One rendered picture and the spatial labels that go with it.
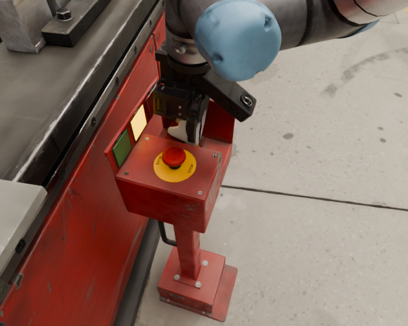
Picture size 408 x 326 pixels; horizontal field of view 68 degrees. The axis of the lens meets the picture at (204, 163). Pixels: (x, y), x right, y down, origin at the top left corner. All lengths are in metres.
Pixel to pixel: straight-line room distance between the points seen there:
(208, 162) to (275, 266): 0.83
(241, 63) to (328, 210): 1.21
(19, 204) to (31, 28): 0.45
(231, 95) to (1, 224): 0.36
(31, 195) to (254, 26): 0.23
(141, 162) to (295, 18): 0.33
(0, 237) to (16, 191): 0.04
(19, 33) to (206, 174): 0.41
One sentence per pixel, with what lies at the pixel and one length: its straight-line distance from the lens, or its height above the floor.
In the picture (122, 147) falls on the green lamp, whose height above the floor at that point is 0.81.
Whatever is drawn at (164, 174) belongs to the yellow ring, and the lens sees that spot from 0.51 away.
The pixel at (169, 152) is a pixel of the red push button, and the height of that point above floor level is 0.81.
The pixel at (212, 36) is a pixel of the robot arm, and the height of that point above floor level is 1.04.
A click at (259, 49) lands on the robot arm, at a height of 1.03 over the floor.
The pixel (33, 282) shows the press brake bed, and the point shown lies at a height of 0.73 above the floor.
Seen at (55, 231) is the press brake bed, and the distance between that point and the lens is 0.55.
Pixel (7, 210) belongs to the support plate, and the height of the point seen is 1.00.
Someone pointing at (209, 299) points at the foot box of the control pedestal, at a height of 0.12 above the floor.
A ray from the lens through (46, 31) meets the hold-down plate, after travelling 0.66.
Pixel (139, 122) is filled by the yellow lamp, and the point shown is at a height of 0.81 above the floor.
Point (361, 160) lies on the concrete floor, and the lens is 1.72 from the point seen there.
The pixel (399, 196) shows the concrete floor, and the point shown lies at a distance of 1.66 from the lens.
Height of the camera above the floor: 1.19
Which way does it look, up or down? 52 degrees down
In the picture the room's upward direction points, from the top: straight up
